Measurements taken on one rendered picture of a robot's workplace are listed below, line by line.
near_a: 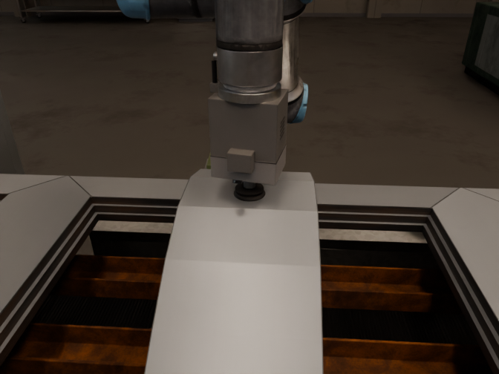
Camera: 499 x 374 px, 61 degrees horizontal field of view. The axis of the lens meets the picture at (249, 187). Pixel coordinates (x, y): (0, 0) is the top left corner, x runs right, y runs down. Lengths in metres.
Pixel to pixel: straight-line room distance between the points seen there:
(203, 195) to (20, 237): 0.42
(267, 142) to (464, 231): 0.49
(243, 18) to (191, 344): 0.34
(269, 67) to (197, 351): 0.31
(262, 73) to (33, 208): 0.62
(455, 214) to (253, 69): 0.58
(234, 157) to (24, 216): 0.55
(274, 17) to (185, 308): 0.32
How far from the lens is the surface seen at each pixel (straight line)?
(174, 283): 0.49
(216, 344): 0.47
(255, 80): 0.47
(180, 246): 0.51
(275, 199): 0.56
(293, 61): 1.11
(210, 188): 0.59
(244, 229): 0.52
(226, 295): 0.48
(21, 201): 1.00
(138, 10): 0.60
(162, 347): 0.48
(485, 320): 0.74
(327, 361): 0.83
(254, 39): 0.47
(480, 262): 0.82
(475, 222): 0.92
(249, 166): 0.50
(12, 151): 1.56
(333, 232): 1.13
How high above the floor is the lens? 1.32
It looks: 29 degrees down
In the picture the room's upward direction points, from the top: straight up
